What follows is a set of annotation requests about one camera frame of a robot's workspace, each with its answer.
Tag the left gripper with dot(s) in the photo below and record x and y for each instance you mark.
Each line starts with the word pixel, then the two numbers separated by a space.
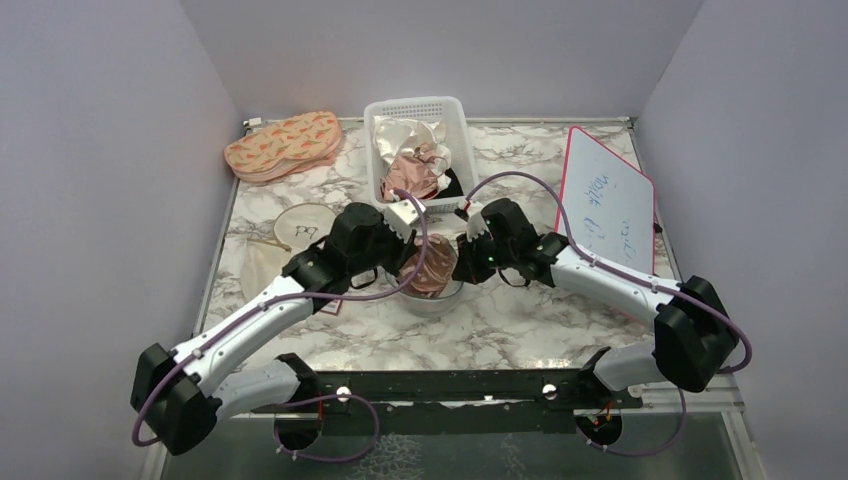
pixel 403 250

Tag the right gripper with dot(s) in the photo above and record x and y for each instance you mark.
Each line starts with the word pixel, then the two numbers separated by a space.
pixel 467 269

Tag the pink lace bra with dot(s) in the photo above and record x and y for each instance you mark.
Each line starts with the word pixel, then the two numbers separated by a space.
pixel 437 270

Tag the white mesh laundry bag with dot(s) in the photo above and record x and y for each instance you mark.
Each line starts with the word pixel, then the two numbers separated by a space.
pixel 429 308

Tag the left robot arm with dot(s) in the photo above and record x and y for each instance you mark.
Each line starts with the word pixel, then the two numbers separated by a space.
pixel 180 394

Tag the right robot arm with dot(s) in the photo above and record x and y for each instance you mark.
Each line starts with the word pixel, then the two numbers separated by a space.
pixel 691 338

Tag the pink satin bra in basket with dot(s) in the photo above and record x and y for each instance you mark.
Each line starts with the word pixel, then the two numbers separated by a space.
pixel 417 172

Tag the black garment in basket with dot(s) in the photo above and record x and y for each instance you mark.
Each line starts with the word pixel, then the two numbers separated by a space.
pixel 453 188

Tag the red white small box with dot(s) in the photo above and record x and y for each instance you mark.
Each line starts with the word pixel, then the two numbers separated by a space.
pixel 333 307

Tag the embroidery hoop with cloth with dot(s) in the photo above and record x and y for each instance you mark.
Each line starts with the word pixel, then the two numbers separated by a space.
pixel 293 231

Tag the white satin garment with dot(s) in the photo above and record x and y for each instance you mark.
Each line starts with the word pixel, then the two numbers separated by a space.
pixel 393 136

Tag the carrot pattern pouch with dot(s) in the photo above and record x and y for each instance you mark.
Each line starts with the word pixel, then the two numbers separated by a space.
pixel 286 147

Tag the red framed whiteboard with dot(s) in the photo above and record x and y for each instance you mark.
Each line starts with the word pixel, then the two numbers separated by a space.
pixel 609 207

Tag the white plastic basket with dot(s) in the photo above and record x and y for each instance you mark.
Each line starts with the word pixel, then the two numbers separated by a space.
pixel 433 108

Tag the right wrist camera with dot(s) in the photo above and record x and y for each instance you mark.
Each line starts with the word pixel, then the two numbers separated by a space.
pixel 471 214

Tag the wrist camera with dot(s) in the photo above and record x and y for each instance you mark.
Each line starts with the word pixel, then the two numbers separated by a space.
pixel 401 217
pixel 471 214

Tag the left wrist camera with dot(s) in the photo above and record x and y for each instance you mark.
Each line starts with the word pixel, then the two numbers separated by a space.
pixel 401 217

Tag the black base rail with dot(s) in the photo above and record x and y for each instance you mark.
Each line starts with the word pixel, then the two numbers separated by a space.
pixel 443 402

